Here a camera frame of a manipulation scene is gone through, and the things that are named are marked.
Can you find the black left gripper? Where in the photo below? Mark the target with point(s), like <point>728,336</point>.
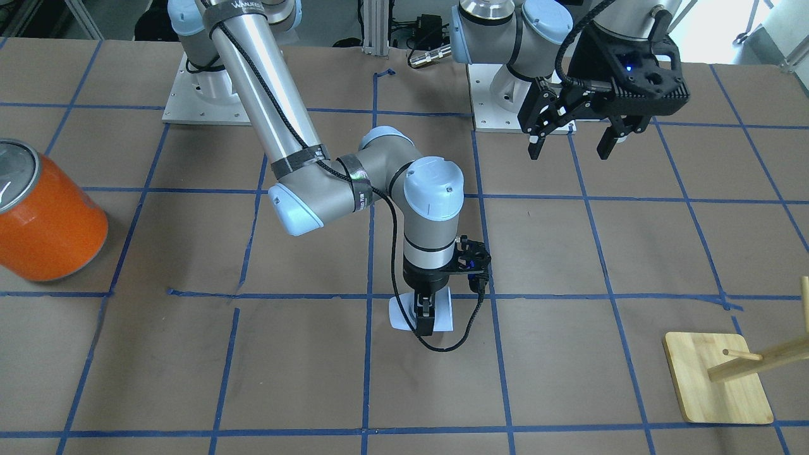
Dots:
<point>593,59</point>

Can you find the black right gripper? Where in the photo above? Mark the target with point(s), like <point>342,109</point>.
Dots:
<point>421,280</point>

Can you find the light blue plastic cup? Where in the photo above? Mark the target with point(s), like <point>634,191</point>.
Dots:
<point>444,311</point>

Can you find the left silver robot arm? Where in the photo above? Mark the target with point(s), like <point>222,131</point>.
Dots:
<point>524,36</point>

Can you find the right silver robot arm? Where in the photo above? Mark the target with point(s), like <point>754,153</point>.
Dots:
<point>233,56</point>

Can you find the orange can with silver lid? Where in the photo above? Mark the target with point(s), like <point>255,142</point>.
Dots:
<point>50,228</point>

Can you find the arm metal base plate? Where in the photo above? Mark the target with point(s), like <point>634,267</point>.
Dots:
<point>204,98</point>
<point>496,97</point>

